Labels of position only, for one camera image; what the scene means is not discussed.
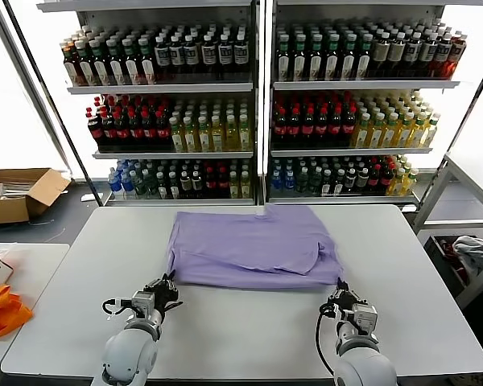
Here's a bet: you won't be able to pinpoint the black storage crate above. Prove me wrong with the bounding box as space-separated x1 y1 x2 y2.
424 234 483 298

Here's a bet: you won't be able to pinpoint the green white label tea bottle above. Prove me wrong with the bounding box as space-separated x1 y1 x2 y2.
291 35 308 81
122 38 139 85
75 39 93 87
341 34 357 80
276 35 292 81
324 34 341 80
138 37 155 85
106 38 124 86
356 34 372 80
91 39 108 86
308 34 324 80

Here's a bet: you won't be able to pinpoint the grey crumpled garment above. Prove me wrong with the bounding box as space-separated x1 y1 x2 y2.
452 236 483 278

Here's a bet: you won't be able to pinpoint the cola bottle red cap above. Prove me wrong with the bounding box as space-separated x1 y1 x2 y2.
379 165 392 196
328 107 343 147
142 110 157 152
155 110 171 152
300 108 316 148
204 170 218 199
273 108 288 148
128 111 144 152
314 107 329 148
341 106 357 147
217 170 230 199
287 108 302 148
87 112 102 152
115 111 130 152
368 166 381 196
101 111 117 152

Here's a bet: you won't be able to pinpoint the grey window pillar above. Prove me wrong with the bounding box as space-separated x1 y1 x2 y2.
0 0 72 174

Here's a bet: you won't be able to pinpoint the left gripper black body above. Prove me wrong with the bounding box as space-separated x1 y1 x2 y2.
143 281 183 314

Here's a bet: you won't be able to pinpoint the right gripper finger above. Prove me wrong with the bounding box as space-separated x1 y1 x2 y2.
344 283 366 307
326 281 344 306

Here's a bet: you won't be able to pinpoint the white packing foam strips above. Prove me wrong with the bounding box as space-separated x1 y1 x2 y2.
0 180 41 200

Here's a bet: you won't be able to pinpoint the dark bottle beige label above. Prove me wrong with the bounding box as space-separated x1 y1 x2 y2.
372 33 390 79
387 32 406 79

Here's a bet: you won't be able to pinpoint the purple printed t-shirt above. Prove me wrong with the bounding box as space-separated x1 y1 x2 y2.
165 203 345 291

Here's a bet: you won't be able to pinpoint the white side table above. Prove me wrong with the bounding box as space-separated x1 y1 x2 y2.
0 243 72 386

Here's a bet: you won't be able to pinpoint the blue label water bottle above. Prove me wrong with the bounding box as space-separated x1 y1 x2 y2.
270 170 284 197
283 170 297 197
107 168 122 201
121 167 134 200

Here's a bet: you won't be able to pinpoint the open cardboard box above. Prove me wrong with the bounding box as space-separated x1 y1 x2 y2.
0 167 72 225

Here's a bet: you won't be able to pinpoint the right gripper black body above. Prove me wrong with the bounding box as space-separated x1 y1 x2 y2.
320 299 365 322

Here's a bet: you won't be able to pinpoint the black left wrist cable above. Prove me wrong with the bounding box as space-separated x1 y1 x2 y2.
101 297 134 318

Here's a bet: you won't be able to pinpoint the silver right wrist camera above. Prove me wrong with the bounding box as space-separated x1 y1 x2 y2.
352 303 379 335

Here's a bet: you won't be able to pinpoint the grey metal shelf rack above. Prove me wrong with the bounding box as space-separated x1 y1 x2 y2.
263 0 466 210
35 0 262 208

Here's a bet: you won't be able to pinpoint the orange fabric bag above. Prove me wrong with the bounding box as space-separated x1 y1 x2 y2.
0 284 35 342

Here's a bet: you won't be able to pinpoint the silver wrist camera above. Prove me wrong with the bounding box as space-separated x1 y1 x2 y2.
352 303 379 335
130 289 154 310

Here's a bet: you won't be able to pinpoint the red crumpled garment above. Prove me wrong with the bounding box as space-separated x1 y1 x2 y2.
438 239 468 282

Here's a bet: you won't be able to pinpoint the dark bottle navy white label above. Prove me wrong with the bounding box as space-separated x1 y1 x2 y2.
404 32 422 78
217 34 234 80
154 36 171 81
184 35 200 80
170 35 186 81
233 34 250 80
435 32 452 77
201 35 218 80
420 32 438 78

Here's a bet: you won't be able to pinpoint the grey metal frame table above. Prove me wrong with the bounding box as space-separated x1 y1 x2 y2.
412 150 483 310

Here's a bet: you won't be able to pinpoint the red tea bottle white cap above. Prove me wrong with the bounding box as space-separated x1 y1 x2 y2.
446 34 467 77
63 43 78 88

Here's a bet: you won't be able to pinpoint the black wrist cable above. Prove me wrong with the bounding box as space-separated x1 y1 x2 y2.
101 297 134 318
314 309 339 377

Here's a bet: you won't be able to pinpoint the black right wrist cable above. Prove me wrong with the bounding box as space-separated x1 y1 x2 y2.
314 309 339 377

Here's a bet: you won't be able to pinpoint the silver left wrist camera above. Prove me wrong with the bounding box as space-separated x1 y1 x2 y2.
130 289 154 310

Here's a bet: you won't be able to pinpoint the black slanted pole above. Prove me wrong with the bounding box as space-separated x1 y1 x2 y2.
2 0 104 207
444 38 483 158

